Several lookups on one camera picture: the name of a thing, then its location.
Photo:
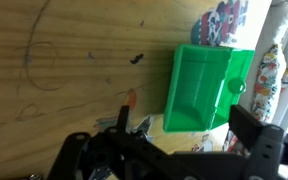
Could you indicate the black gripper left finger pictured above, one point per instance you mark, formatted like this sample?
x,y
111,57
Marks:
x,y
144,156

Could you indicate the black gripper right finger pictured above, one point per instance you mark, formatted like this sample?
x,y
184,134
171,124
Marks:
x,y
247,128

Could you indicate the green lunch box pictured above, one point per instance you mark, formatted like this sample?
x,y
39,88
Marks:
x,y
197,90

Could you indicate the red white sticker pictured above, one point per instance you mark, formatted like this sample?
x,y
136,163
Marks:
x,y
234,145

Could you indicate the dark sticker with white outline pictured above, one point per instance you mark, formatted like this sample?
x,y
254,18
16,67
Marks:
x,y
143,124

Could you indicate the small colourful sticker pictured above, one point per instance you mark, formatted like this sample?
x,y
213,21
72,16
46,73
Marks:
x,y
202,144
104,122

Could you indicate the orange figure sticker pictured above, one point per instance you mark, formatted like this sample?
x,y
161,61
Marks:
x,y
131,98

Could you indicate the black mustache sticker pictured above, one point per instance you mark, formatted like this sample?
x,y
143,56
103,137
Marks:
x,y
136,59

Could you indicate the Santa figure sticker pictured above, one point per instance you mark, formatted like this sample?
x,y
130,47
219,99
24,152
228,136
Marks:
x,y
217,21

